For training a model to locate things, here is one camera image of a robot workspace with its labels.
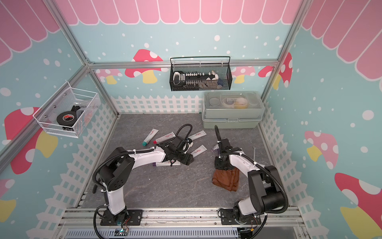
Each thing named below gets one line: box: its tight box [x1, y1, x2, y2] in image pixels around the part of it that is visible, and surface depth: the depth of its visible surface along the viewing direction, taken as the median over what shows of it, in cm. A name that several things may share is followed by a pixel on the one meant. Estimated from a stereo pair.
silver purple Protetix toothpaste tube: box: [210, 143, 220, 153], surface depth 100 cm
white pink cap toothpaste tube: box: [152, 131, 176, 145], surface depth 107 cm
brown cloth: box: [211, 167, 241, 192], surface depth 86 cm
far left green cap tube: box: [141, 128, 160, 147], surface depth 107 cm
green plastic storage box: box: [201, 90, 266, 129], surface depth 104 cm
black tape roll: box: [56, 111, 78, 127], surface depth 71 cm
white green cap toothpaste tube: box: [187, 129, 207, 141], surface depth 108 cm
